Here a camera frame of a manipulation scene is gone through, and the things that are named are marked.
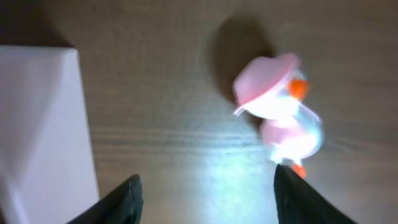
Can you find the white cardboard box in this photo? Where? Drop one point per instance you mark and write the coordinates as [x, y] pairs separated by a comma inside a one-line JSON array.
[[47, 168]]

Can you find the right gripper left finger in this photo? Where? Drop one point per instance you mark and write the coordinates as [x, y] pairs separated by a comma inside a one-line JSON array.
[[123, 205]]

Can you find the pink duck toy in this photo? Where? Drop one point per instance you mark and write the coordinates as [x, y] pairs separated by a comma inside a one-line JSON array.
[[274, 89]]

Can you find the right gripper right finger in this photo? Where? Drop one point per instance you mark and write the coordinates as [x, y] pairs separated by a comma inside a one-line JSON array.
[[298, 203]]

